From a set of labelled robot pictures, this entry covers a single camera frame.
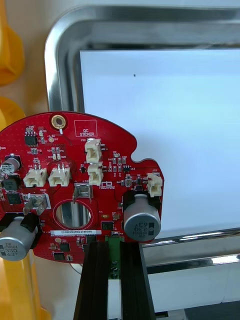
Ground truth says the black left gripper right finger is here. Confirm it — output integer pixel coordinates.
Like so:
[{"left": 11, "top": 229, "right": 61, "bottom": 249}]
[{"left": 119, "top": 241, "right": 158, "bottom": 320}]

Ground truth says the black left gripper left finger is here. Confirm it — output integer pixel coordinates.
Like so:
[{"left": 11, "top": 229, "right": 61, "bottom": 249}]
[{"left": 73, "top": 240, "right": 110, "bottom": 320}]

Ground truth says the round red circuit board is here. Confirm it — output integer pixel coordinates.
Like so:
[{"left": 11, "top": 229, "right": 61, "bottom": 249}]
[{"left": 0, "top": 111, "right": 165, "bottom": 281}]

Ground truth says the white sheet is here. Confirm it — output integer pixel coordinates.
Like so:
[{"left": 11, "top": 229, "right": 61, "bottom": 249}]
[{"left": 79, "top": 48, "right": 240, "bottom": 240}]

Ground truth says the steel tray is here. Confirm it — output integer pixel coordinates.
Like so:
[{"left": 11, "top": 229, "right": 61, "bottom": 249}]
[{"left": 44, "top": 4, "right": 240, "bottom": 275}]

